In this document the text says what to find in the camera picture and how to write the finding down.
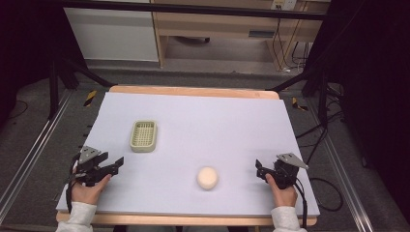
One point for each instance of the yellow black floor tape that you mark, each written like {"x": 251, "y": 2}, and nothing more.
{"x": 298, "y": 105}
{"x": 90, "y": 98}

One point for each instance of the light wooden desk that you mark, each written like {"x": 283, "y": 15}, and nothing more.
{"x": 219, "y": 24}

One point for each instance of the black metal stand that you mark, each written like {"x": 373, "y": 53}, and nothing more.
{"x": 54, "y": 90}
{"x": 322, "y": 96}

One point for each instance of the white cabinet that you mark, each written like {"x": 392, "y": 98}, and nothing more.
{"x": 112, "y": 35}

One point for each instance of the person's right hand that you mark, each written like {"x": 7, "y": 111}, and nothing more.
{"x": 285, "y": 195}

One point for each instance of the cream round soap bar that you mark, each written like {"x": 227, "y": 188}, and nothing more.
{"x": 207, "y": 178}

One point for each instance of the metal floor rail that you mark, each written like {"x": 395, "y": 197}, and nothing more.
{"x": 32, "y": 151}
{"x": 348, "y": 187}

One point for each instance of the white table cover sheet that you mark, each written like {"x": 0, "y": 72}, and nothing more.
{"x": 199, "y": 129}

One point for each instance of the person's left hand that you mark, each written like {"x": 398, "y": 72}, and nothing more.
{"x": 87, "y": 192}

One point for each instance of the green soap dish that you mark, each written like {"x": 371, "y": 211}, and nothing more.
{"x": 143, "y": 136}

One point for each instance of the white power strip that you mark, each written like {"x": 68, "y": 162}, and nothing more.
{"x": 283, "y": 4}

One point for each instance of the black horizontal frame bar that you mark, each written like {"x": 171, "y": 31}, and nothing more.
{"x": 193, "y": 8}

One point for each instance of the wooden table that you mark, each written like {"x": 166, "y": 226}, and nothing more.
{"x": 193, "y": 91}

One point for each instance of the dark curtain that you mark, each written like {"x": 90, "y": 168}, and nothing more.
{"x": 374, "y": 80}
{"x": 25, "y": 48}

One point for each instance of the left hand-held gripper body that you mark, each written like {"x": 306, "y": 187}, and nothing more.
{"x": 86, "y": 170}

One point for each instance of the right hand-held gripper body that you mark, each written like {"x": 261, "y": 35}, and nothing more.
{"x": 286, "y": 174}

